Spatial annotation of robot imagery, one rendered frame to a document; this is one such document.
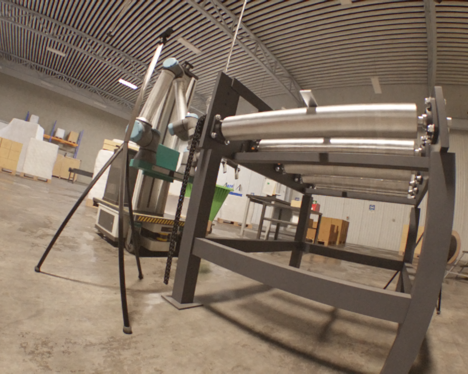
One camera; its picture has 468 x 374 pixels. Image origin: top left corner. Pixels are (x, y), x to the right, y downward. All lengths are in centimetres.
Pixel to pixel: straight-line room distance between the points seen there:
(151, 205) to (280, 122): 160
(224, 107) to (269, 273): 80
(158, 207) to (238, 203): 621
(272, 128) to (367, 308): 69
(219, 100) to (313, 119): 52
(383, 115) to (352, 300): 55
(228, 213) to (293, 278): 749
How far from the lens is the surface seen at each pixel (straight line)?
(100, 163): 448
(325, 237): 703
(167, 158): 216
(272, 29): 1115
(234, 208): 822
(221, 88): 120
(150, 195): 218
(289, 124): 86
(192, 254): 107
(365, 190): 192
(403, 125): 76
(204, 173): 105
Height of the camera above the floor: 49
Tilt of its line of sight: 6 degrees up
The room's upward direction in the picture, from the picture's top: 11 degrees clockwise
